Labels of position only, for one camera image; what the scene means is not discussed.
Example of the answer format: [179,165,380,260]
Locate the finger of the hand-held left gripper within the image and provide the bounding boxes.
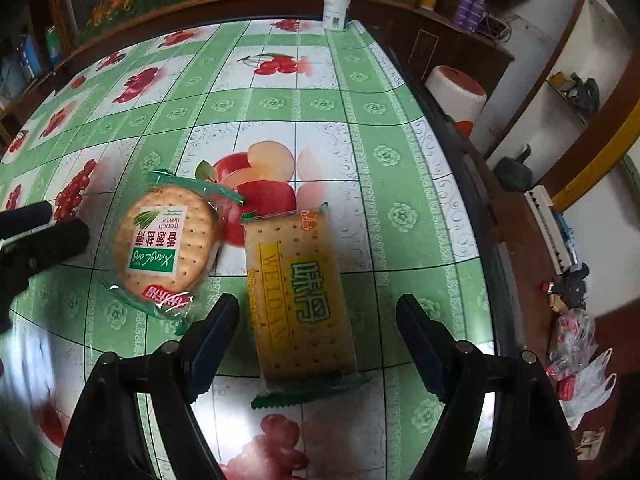
[0,201,54,241]
[0,219,91,277]

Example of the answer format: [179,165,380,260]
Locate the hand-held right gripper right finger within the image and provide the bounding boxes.
[396,293,581,480]

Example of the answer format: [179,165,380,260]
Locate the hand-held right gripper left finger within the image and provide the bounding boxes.
[55,293,240,480]

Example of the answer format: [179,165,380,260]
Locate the yellow cracker packet green edges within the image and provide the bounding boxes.
[241,202,372,411]

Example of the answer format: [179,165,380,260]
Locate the round cracker packet green label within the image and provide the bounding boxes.
[99,169,247,337]

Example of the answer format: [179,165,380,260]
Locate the white plastic bags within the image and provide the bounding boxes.
[544,309,619,432]

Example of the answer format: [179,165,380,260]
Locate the white power strip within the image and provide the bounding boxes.
[524,185,577,277]

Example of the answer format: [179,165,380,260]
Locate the green fruit-print tablecloth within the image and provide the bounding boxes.
[0,20,497,480]

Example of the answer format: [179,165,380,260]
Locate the dark green object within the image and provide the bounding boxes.
[494,144,534,194]

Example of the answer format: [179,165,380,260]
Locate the wooden cabinet with floral panel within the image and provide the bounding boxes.
[30,0,517,92]

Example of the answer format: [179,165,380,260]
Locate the white stool with red top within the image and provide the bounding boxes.
[425,65,489,137]

